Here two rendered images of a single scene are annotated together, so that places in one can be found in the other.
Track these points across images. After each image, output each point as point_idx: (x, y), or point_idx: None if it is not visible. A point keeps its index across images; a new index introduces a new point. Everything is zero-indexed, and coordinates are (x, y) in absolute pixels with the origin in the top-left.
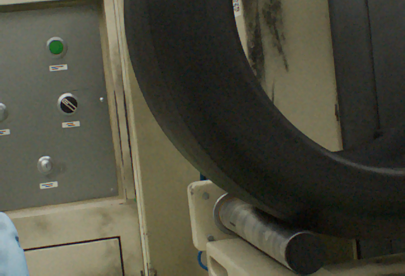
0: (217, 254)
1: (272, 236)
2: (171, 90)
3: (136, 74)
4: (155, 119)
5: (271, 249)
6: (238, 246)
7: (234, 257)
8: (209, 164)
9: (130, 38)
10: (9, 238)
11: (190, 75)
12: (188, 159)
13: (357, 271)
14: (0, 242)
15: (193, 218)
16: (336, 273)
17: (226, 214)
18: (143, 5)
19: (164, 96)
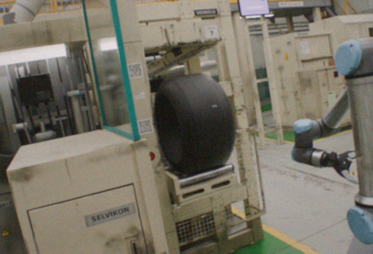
0: (193, 188)
1: (223, 168)
2: (233, 137)
3: (205, 141)
4: (203, 152)
5: (224, 170)
6: (188, 187)
7: (202, 184)
8: (228, 153)
9: (208, 131)
10: None
11: (235, 133)
12: (206, 160)
13: None
14: None
15: (179, 186)
16: None
17: (186, 179)
18: (230, 120)
19: (230, 139)
